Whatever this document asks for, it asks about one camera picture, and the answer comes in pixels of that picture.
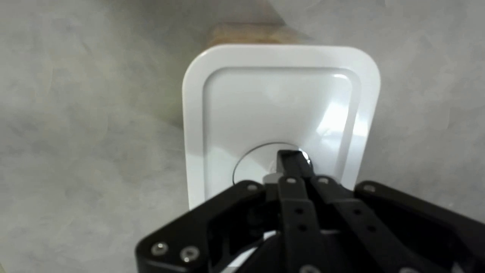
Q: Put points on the white lidded container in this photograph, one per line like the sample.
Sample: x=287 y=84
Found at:
x=273 y=107

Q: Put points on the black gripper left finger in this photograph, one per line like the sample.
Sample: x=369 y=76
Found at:
x=298 y=213

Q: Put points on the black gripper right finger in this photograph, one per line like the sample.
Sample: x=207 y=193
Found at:
x=404 y=228

